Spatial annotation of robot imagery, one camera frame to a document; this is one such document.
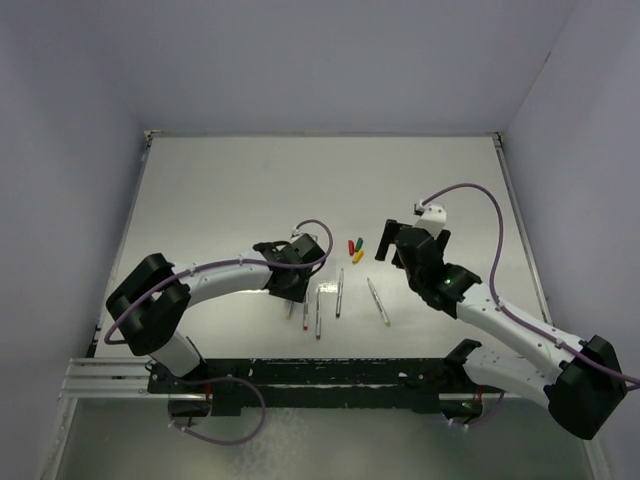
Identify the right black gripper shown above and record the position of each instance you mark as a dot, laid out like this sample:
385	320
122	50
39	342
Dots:
390	229

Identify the pink pen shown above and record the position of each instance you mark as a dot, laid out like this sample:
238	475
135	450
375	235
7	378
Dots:
318	315

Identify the blue pen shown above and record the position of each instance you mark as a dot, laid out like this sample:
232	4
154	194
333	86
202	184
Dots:
340	292

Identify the yellow pen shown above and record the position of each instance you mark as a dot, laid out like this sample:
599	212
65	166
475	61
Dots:
290	309

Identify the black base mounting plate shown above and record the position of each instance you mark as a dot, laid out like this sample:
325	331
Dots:
228	386

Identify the aluminium extrusion rail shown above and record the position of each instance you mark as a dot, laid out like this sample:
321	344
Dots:
105	378

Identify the yellow pen cap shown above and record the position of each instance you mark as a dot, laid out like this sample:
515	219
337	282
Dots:
358	256

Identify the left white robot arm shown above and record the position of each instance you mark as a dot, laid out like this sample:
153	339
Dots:
149	304

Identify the red pen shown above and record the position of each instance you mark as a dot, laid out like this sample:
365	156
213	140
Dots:
305	318

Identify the green pen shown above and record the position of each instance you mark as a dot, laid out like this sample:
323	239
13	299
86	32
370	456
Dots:
379	305

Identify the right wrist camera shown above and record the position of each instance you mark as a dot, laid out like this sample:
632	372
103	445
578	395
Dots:
430	217

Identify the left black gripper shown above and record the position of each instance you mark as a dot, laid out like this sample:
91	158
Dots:
297	293

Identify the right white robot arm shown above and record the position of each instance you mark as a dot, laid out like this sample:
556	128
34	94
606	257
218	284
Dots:
579	382

